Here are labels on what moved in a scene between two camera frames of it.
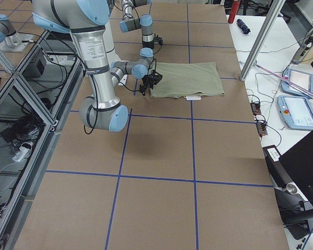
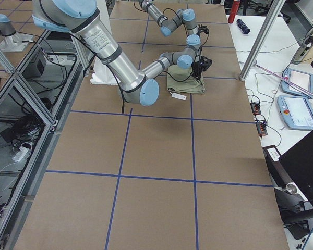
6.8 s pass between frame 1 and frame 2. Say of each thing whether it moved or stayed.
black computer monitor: stayed
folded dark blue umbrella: stayed
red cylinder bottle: stayed
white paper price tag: moved
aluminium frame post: stayed
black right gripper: moved
